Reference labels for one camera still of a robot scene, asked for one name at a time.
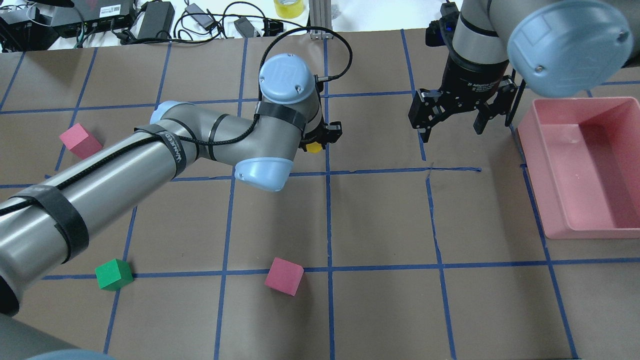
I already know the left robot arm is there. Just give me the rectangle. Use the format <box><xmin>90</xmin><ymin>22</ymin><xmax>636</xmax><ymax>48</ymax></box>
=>
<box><xmin>0</xmin><ymin>53</ymin><xmax>342</xmax><ymax>316</ymax></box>

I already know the pink plastic bin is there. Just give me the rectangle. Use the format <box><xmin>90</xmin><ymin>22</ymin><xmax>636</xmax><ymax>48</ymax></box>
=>
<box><xmin>518</xmin><ymin>96</ymin><xmax>640</xmax><ymax>239</ymax></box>

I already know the yellow push button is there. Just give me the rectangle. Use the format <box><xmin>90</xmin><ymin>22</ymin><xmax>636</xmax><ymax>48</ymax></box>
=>
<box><xmin>305</xmin><ymin>142</ymin><xmax>324</xmax><ymax>154</ymax></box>

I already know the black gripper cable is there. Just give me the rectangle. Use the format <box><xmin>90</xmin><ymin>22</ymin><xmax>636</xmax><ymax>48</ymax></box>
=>
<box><xmin>257</xmin><ymin>26</ymin><xmax>353</xmax><ymax>101</ymax></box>

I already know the aluminium frame post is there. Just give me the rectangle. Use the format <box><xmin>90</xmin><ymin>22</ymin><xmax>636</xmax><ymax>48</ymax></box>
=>
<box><xmin>308</xmin><ymin>0</ymin><xmax>334</xmax><ymax>40</ymax></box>

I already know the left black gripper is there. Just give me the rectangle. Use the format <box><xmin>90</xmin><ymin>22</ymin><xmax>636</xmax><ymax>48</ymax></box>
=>
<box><xmin>299</xmin><ymin>121</ymin><xmax>343</xmax><ymax>152</ymax></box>

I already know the yellow tape roll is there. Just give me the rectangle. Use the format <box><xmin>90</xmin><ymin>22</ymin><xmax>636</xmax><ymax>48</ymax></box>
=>
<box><xmin>273</xmin><ymin>0</ymin><xmax>306</xmax><ymax>19</ymax></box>

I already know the pink cube far corner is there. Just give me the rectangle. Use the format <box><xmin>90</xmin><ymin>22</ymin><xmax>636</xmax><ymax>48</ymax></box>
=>
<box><xmin>58</xmin><ymin>123</ymin><xmax>103</xmax><ymax>160</ymax></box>

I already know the black power adapter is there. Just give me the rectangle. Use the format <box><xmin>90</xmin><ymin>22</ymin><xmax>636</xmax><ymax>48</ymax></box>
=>
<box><xmin>136</xmin><ymin>0</ymin><xmax>175</xmax><ymax>40</ymax></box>

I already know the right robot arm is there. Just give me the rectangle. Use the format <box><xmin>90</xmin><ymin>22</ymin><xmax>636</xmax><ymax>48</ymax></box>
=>
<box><xmin>407</xmin><ymin>0</ymin><xmax>639</xmax><ymax>142</ymax></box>

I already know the green cube near arm base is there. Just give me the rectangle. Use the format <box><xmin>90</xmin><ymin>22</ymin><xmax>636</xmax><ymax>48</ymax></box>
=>
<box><xmin>94</xmin><ymin>259</ymin><xmax>134</xmax><ymax>292</ymax></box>

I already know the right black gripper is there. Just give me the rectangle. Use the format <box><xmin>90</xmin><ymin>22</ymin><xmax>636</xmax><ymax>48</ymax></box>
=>
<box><xmin>407</xmin><ymin>55</ymin><xmax>517</xmax><ymax>144</ymax></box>

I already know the black electronics box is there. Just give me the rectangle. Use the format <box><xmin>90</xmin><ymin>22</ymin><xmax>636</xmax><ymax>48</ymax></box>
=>
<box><xmin>0</xmin><ymin>0</ymin><xmax>137</xmax><ymax>53</ymax></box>

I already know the pink cube near arm base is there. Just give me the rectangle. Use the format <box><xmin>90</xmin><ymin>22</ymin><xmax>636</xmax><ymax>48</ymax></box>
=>
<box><xmin>264</xmin><ymin>257</ymin><xmax>304</xmax><ymax>297</ymax></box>

